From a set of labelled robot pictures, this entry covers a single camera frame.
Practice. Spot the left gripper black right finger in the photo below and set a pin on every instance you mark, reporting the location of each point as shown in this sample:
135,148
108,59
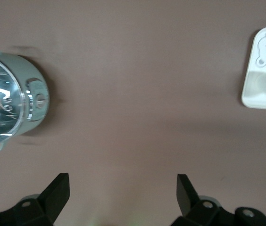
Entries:
189,204

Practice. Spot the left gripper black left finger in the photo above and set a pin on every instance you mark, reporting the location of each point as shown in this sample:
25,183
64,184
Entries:
50,202

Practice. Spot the white bear print tray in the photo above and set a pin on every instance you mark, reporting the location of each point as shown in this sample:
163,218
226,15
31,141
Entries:
255,101

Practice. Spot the grey-green electric pot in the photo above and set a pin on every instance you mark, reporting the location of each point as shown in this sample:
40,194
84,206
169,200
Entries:
32,70

